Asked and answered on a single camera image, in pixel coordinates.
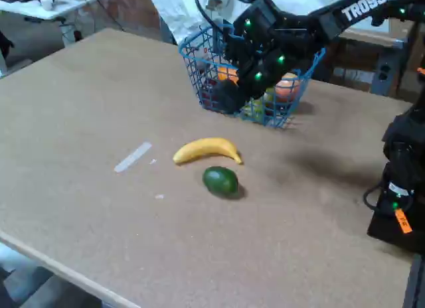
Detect green toy avocado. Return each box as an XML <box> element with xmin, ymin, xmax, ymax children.
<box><xmin>202</xmin><ymin>166</ymin><xmax>239</xmax><ymax>199</ymax></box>

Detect orange toy fruit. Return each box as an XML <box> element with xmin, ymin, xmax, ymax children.
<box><xmin>217</xmin><ymin>67</ymin><xmax>240</xmax><ymax>86</ymax></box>

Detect dark red toy fruit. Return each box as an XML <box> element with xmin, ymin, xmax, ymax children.
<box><xmin>201</xmin><ymin>87</ymin><xmax>217</xmax><ymax>110</ymax></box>

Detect green toy grapes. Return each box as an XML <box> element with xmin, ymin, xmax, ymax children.
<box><xmin>241</xmin><ymin>88</ymin><xmax>276</xmax><ymax>121</ymax></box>

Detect red-orange toy pomegranate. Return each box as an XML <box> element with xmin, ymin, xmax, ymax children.
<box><xmin>274</xmin><ymin>72</ymin><xmax>301</xmax><ymax>103</ymax></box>

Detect white card with red print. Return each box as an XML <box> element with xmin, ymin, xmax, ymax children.
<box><xmin>191</xmin><ymin>45</ymin><xmax>211</xmax><ymax>62</ymax></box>

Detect yellow toy banana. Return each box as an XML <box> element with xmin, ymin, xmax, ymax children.
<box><xmin>172</xmin><ymin>137</ymin><xmax>244</xmax><ymax>166</ymax></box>

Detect wooden workbench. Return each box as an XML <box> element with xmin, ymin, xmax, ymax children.
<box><xmin>327</xmin><ymin>24</ymin><xmax>416</xmax><ymax>93</ymax></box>

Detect long white tape strip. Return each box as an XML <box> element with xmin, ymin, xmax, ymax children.
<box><xmin>114</xmin><ymin>141</ymin><xmax>153</xmax><ymax>173</ymax></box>

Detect grey power outlet box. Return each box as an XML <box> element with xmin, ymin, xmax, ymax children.
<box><xmin>370</xmin><ymin>52</ymin><xmax>399</xmax><ymax>96</ymax></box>

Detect white desk leg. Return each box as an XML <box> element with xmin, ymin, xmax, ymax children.
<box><xmin>58</xmin><ymin>17</ymin><xmax>76</xmax><ymax>48</ymax></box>

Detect white desk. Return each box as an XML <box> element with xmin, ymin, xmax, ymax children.
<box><xmin>0</xmin><ymin>0</ymin><xmax>114</xmax><ymax>22</ymax></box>

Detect black table leg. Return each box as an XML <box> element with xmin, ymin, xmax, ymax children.
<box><xmin>402</xmin><ymin>253</ymin><xmax>425</xmax><ymax>308</ymax></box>

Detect small black camera box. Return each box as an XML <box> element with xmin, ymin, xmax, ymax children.
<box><xmin>232</xmin><ymin>0</ymin><xmax>278</xmax><ymax>35</ymax></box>

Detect blue wire basket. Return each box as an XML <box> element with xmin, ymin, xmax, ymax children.
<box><xmin>178</xmin><ymin>22</ymin><xmax>327</xmax><ymax>129</ymax></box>

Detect looped black camera cable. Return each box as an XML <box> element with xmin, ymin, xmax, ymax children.
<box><xmin>194</xmin><ymin>0</ymin><xmax>237</xmax><ymax>33</ymax></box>

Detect black base cable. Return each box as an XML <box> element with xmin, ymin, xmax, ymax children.
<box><xmin>363</xmin><ymin>184</ymin><xmax>386</xmax><ymax>211</ymax></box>

